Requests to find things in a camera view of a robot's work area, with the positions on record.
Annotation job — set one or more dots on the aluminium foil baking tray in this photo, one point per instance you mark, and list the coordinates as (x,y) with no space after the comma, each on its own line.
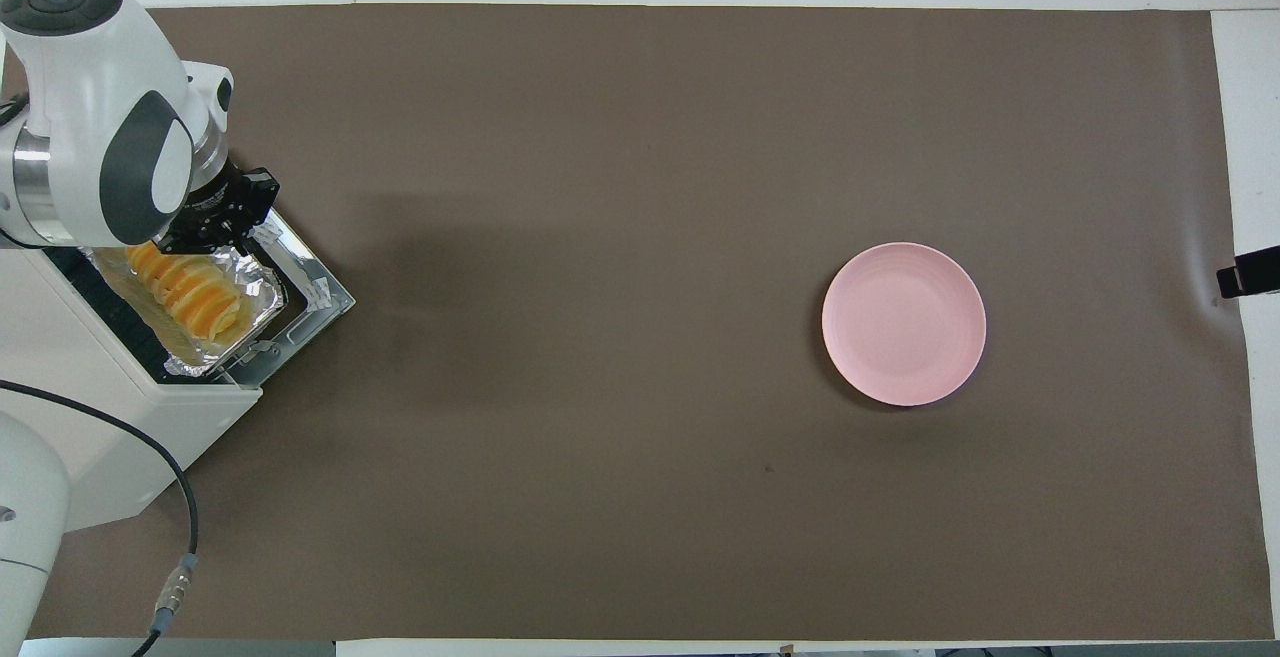
(255,302)

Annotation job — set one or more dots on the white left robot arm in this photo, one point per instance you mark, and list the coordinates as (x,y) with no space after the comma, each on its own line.
(90,107)

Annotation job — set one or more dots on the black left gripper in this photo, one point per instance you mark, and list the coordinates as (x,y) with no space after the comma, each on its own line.
(222,202)

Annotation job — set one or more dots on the cream toaster oven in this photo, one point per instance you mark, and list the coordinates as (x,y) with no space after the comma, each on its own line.
(100,457)

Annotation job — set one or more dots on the pink round plate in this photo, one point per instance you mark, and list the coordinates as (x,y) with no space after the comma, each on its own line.
(903,325)

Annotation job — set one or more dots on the glass oven door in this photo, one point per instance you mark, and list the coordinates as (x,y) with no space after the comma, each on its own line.
(320,292)

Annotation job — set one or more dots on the golden ridged bread loaf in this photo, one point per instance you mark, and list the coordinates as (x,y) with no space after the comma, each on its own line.
(190,292)

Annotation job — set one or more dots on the brown table mat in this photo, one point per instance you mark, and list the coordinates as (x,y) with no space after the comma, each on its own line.
(600,287)

